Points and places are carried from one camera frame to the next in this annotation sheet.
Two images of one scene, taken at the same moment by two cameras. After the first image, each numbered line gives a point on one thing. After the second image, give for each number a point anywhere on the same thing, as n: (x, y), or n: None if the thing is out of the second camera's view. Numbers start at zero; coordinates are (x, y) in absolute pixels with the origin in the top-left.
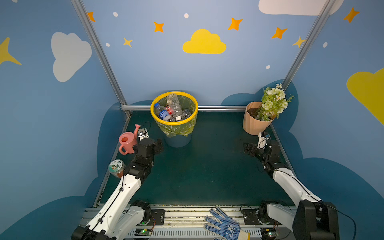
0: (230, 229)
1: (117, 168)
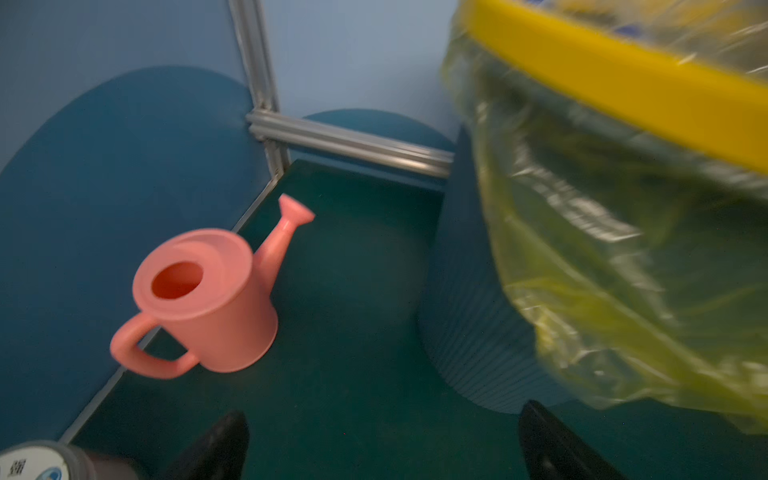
0: None
1: (53, 461)
